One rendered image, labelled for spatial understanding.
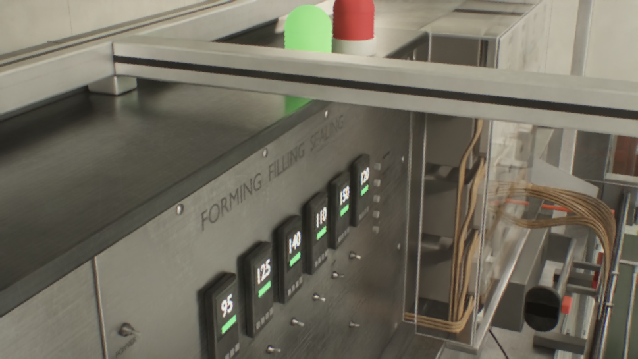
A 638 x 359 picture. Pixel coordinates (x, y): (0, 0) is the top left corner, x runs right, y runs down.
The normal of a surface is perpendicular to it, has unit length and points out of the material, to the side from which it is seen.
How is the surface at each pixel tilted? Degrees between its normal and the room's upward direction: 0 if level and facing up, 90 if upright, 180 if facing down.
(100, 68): 90
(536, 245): 0
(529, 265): 0
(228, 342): 90
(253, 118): 0
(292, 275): 90
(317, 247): 90
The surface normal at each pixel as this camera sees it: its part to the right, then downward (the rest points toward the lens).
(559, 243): -0.40, 0.33
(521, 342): 0.00, -0.93
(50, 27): 0.92, 0.15
